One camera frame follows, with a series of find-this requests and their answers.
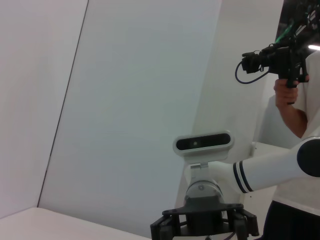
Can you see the person hand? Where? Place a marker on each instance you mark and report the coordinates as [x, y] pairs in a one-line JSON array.
[[285, 93]]

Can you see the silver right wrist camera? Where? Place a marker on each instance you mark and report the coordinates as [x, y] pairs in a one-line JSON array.
[[202, 144]]

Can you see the person black trousers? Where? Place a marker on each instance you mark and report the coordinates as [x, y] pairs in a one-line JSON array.
[[292, 225]]

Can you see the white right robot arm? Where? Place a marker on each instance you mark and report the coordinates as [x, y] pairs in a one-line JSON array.
[[270, 167]]

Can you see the black handheld video camera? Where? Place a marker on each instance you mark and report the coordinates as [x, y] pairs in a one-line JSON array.
[[282, 60]]

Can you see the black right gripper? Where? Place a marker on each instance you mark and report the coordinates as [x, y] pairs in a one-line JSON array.
[[205, 207]]

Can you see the person forearm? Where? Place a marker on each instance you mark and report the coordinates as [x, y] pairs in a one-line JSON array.
[[295, 120]]

